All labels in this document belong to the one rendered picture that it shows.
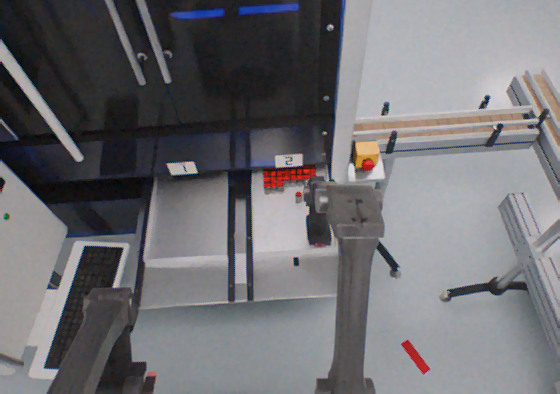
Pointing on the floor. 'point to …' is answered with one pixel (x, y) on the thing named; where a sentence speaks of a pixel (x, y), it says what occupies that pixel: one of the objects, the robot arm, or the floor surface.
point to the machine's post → (350, 68)
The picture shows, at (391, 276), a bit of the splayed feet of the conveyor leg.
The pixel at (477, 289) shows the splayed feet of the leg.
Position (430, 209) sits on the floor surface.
